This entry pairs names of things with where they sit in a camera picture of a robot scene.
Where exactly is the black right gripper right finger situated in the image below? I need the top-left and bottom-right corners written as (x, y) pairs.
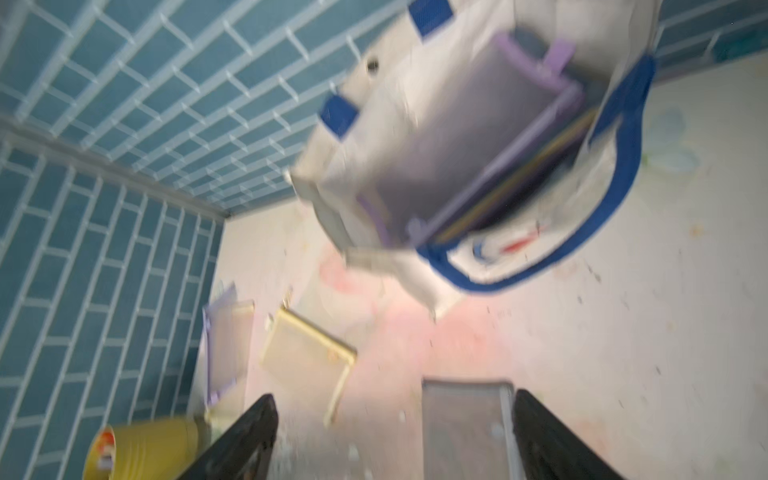
top-left (513, 389), bottom-right (623, 480)

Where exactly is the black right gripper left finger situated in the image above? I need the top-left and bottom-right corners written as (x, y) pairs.
top-left (178, 394), bottom-right (279, 480)

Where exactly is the white canvas Doraemon tote bag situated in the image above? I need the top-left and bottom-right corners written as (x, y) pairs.
top-left (288, 1), bottom-right (660, 317)

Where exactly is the yellow cup of markers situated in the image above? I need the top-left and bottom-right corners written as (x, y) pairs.
top-left (82, 417), bottom-right (201, 480)

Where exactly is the left aluminium corner post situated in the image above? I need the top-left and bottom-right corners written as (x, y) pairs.
top-left (1, 114), bottom-right (230, 221)

